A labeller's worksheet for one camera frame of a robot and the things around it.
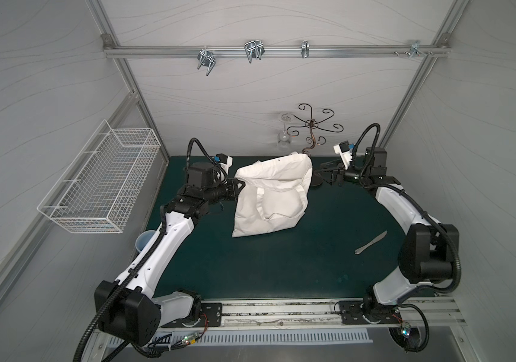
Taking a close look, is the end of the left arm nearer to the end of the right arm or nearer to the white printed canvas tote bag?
the white printed canvas tote bag

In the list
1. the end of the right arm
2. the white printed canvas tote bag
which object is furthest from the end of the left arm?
the end of the right arm

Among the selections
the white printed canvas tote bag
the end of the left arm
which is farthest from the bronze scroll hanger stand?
the end of the left arm

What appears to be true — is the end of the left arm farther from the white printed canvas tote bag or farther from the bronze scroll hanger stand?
the bronze scroll hanger stand

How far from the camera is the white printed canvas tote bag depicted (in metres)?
0.76
